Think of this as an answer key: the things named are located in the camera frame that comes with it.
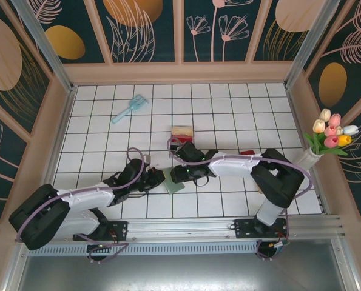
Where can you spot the black card stack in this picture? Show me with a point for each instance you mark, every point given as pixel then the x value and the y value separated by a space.
pixel 174 146

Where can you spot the white ribbed vase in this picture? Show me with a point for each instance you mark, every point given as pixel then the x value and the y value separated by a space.
pixel 309 157

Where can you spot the aluminium mounting rail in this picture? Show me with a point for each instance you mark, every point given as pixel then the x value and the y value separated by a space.
pixel 180 227

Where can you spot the grey metal shelf panel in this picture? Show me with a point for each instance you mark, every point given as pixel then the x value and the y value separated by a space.
pixel 180 272

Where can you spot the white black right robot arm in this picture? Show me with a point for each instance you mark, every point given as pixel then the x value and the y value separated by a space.
pixel 234 166

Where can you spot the clear acrylic card box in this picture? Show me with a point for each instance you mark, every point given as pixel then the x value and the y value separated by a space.
pixel 193 140

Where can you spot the aluminium side rail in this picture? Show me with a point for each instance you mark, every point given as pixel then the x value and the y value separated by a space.
pixel 298 121
pixel 63 121

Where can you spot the artificial tulip bouquet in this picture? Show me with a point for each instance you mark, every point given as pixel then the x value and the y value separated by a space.
pixel 330 131

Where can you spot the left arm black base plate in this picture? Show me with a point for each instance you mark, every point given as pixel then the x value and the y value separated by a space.
pixel 121 227

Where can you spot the green card holder wallet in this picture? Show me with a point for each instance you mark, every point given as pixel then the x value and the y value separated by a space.
pixel 172 185

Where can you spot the light blue toy rake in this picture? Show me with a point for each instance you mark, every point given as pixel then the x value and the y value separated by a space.
pixel 136 103

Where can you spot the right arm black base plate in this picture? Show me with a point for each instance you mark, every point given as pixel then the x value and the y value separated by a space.
pixel 242 227

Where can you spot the beige card stack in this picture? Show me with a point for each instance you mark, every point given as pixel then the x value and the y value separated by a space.
pixel 183 131

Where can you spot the red card stack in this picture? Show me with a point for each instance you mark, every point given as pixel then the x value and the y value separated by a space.
pixel 184 139

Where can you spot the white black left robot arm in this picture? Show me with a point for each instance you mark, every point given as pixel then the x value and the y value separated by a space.
pixel 86 195

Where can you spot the aluminium corner post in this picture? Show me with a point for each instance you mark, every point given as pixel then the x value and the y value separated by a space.
pixel 46 45
pixel 309 45

